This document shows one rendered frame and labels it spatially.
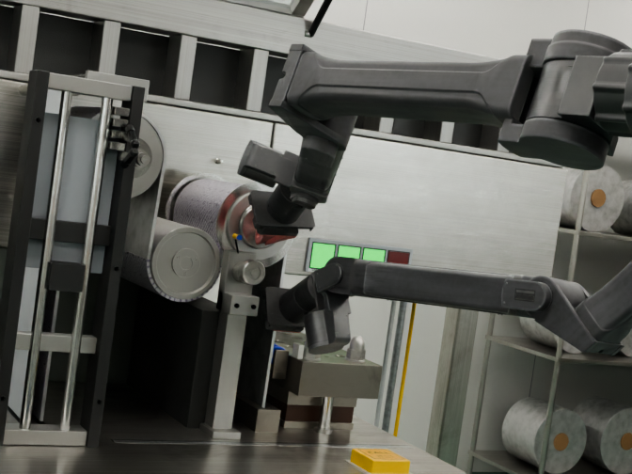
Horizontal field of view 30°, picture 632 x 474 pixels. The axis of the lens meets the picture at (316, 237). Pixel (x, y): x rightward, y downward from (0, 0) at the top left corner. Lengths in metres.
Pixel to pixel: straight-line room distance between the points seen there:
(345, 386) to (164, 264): 0.39
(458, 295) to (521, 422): 3.68
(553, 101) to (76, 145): 0.91
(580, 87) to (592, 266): 4.89
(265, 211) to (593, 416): 3.86
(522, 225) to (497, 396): 3.06
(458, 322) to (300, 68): 1.59
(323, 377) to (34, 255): 0.57
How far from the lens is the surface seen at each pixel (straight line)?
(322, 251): 2.39
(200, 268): 1.94
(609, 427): 5.50
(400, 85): 1.16
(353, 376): 2.05
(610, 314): 1.53
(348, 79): 1.21
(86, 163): 1.76
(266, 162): 1.75
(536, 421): 5.27
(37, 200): 1.74
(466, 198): 2.57
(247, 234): 1.94
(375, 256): 2.45
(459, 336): 2.80
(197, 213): 2.05
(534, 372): 5.77
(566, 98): 1.00
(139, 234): 1.96
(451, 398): 2.83
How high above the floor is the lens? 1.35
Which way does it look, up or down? 3 degrees down
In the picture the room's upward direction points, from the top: 8 degrees clockwise
